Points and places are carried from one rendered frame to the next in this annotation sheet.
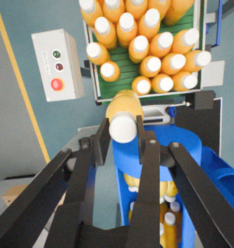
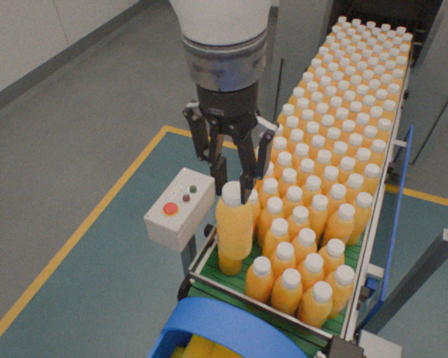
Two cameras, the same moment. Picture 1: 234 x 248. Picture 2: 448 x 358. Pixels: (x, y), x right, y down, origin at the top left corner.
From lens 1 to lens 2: 49 cm
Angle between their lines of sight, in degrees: 56
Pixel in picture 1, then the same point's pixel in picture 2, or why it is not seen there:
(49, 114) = (43, 334)
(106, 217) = not seen: outside the picture
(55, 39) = (201, 180)
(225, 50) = not seen: outside the picture
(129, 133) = (236, 192)
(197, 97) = (336, 344)
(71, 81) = (186, 214)
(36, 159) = not seen: outside the picture
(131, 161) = (199, 303)
